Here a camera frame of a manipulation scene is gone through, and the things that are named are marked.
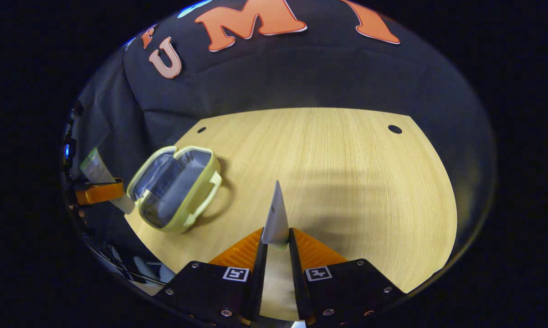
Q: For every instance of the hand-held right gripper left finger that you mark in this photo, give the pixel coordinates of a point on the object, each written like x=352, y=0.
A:
x=259, y=282

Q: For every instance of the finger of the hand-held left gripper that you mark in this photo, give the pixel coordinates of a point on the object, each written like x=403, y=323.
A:
x=98, y=193

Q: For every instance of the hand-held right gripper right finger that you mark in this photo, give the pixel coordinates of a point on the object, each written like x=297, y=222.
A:
x=297, y=282

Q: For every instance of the green white skincare tube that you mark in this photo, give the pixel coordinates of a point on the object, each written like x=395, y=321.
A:
x=96, y=168

